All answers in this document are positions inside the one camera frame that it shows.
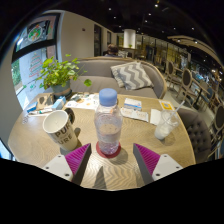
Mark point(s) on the yellow square card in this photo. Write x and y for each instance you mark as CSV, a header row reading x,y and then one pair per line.
x,y
166,105

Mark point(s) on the dark grey tufted armchair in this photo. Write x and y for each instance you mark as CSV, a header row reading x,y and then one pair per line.
x,y
196,133

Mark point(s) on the group of ceiling lights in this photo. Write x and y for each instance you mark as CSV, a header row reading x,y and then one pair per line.
x,y
156,5

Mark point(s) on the person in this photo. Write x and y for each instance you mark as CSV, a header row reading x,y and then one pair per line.
x,y
112,50

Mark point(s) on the white mug with black print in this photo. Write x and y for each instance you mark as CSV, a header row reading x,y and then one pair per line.
x,y
61,130

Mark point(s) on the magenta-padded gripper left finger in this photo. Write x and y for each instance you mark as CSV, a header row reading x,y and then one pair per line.
x,y
58,166

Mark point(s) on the brown cardboard holder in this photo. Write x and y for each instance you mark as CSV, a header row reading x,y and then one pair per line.
x,y
44,101

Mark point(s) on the group of dining chairs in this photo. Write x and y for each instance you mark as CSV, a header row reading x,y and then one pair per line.
x,y
186,78

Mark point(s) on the clear plastic cup with straw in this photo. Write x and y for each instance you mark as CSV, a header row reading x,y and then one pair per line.
x,y
164,128

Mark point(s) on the green potted plant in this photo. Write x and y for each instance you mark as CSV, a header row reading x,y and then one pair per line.
x,y
58,73

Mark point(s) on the white pen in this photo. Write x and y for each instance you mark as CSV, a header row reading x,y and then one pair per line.
x,y
40,112

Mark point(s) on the window with painted decoration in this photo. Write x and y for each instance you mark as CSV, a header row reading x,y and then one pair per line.
x,y
31,66

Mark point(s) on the printed paper sheet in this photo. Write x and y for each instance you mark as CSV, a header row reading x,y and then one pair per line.
x,y
81,101

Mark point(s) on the light blue tissue pack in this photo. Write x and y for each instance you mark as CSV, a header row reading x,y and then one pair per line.
x,y
59,103

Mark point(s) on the framed food poster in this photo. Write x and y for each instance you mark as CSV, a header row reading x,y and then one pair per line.
x,y
36,33

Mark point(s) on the clear blue-capped water bottle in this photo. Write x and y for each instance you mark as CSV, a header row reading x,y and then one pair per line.
x,y
108,130

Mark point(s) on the white and blue card pack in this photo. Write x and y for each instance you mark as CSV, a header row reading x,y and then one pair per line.
x,y
132,104

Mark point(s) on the white paper napkin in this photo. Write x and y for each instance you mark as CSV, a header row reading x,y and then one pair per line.
x,y
155,116

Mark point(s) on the small blue box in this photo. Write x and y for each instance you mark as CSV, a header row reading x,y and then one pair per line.
x,y
32,106

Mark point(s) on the long white leaflet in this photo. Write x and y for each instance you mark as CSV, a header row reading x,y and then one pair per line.
x,y
135,114

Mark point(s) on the grey white chevron pillow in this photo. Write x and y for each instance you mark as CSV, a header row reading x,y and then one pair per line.
x,y
131,76

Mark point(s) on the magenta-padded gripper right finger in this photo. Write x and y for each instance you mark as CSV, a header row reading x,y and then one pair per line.
x,y
165,166

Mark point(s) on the grey curved sofa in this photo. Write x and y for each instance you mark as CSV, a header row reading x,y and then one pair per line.
x,y
96,71

